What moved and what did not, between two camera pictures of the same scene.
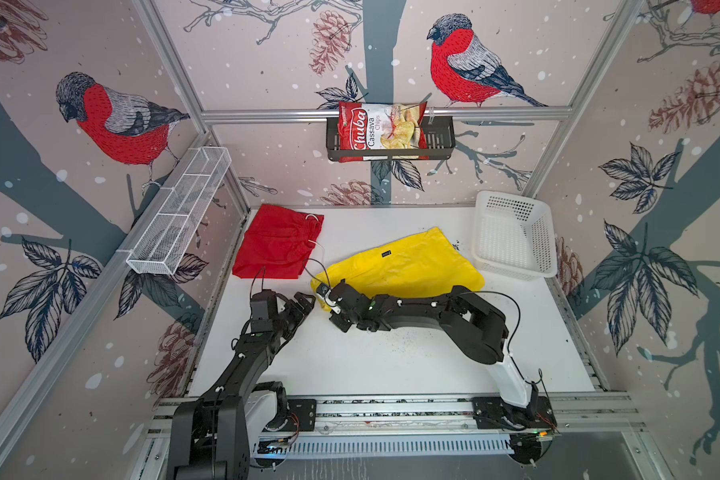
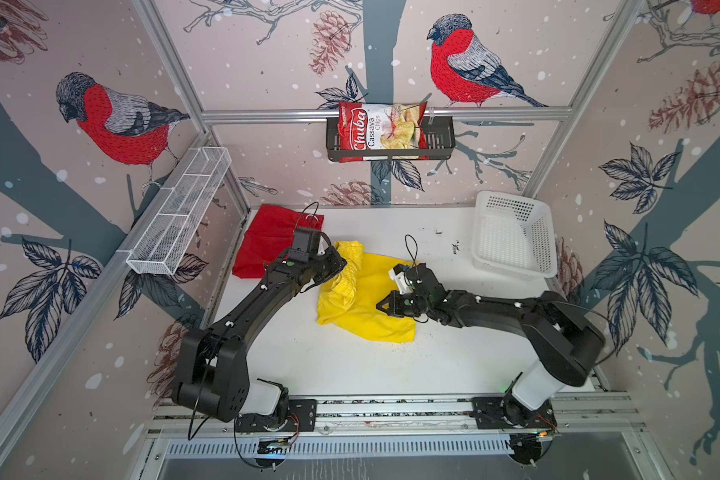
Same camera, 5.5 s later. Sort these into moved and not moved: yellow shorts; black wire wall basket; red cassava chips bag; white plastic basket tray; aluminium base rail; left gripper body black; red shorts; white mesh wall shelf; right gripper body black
Moved: left gripper body black; yellow shorts; right gripper body black
Not moved: red shorts; white mesh wall shelf; red cassava chips bag; aluminium base rail; black wire wall basket; white plastic basket tray
